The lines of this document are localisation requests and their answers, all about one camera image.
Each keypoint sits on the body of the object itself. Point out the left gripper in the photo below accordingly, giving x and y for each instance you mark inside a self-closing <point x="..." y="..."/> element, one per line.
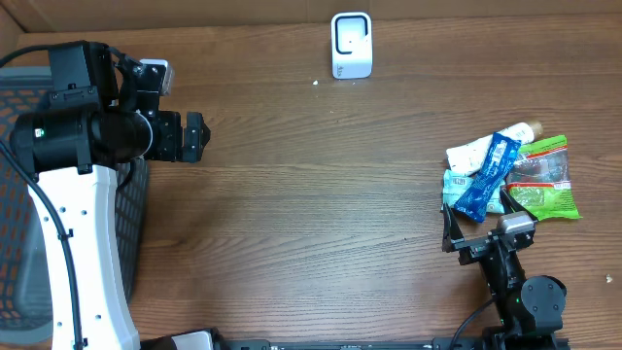
<point x="171" y="148"/>

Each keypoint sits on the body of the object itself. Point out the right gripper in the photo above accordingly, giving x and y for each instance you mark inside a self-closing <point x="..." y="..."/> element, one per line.
<point x="472" y="247"/>

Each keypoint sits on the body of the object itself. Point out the blue snack bar wrapper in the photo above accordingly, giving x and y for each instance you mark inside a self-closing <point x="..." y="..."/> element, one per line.
<point x="498" y="161"/>

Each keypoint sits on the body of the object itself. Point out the white tube with gold cap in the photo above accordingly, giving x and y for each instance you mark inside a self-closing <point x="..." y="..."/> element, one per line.
<point x="467" y="159"/>

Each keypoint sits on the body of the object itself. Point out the green Haribo gummy bag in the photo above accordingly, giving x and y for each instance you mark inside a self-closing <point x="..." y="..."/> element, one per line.
<point x="540" y="179"/>

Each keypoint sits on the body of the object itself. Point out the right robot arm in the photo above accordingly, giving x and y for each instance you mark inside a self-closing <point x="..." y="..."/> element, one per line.
<point x="530" y="308"/>

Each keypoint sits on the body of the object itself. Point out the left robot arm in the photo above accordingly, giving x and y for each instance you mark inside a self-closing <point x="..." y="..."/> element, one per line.
<point x="103" y="112"/>

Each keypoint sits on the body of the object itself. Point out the white barcode scanner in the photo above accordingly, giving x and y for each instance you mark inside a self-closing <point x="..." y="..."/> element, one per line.
<point x="351" y="46"/>

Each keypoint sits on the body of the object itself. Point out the grey plastic shopping basket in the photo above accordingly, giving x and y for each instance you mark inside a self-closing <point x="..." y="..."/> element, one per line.
<point x="26" y="302"/>

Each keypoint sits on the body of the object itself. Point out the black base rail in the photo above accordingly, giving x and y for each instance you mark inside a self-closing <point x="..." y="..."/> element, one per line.
<point x="364" y="345"/>

